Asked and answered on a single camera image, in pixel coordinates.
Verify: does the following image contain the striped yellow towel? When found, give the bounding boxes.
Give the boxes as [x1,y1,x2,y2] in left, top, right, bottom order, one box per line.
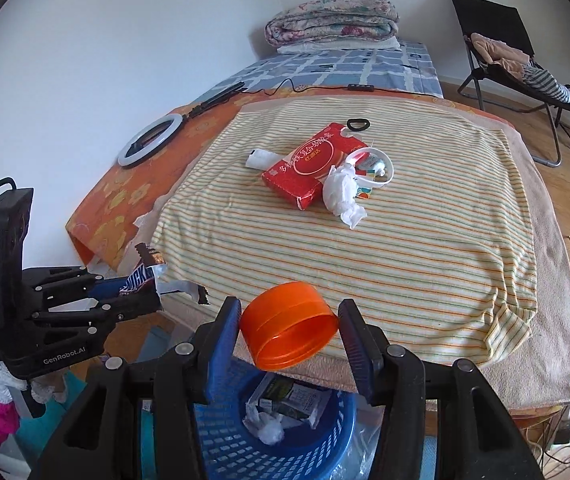
[149,96,539,366]

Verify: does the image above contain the orange plastic cap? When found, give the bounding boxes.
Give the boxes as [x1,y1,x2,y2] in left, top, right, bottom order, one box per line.
[239,282,339,372]

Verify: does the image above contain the white plastic bag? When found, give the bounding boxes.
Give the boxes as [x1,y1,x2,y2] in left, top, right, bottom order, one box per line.
[243,403,285,446]

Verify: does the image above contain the blue checked bedsheet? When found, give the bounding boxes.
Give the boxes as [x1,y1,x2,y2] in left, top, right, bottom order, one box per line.
[197,40,443,102]

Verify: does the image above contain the Snickers bar wrapper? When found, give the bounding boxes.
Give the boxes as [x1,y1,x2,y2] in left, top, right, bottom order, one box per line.
[119,243,209,304]

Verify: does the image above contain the clothes on chair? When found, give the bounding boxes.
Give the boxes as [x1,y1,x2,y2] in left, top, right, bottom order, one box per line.
[469,32,570,104]

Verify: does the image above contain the black folding chair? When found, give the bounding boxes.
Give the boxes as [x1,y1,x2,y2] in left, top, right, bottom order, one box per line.
[451,0,570,168]

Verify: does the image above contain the white wristband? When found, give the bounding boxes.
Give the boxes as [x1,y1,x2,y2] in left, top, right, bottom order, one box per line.
[345,146,395,188]

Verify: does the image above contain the red medicine box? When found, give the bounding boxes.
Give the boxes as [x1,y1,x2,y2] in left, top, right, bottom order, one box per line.
[262,122,366,210]

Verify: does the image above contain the light blue cream tube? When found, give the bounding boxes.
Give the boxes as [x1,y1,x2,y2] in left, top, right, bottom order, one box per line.
[355,153,386,180]

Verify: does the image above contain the white ring light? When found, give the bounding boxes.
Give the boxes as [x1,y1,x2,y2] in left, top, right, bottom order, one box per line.
[117,81,245,168]

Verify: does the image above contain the white tissue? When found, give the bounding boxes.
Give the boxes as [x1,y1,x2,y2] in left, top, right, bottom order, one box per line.
[322,162,367,230]

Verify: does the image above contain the gloved left hand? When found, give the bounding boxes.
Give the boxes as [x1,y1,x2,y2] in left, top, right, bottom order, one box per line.
[0,362,68,404]

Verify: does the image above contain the blue plastic trash basket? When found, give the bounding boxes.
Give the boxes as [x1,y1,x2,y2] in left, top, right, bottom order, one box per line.
[194,359,357,479]

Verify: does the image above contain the folded floral quilt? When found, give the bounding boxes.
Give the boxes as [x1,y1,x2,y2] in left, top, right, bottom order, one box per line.
[264,0,400,48]

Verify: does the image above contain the black cable with remote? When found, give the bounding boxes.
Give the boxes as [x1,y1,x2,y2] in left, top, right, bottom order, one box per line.
[243,78,376,98]

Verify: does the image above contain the beige towel underneath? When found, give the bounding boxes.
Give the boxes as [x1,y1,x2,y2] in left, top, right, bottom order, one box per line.
[164,94,570,413]

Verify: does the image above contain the green white package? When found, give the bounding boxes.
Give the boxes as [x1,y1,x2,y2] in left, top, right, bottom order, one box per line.
[246,373,332,429]

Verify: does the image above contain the white pillow under quilt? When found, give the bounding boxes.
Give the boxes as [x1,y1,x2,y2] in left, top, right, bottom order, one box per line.
[276,36,400,54]

